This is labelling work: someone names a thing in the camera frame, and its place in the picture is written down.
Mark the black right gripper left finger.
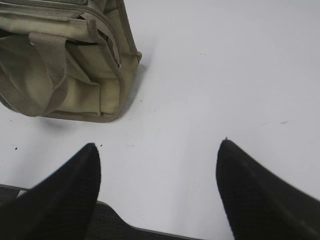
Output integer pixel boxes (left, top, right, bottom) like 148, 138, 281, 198
0, 143, 101, 240

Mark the yellow canvas zipper bag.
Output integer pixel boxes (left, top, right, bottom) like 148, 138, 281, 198
0, 0, 142, 123

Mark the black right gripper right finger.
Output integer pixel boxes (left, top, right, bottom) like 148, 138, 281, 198
216, 139, 320, 240

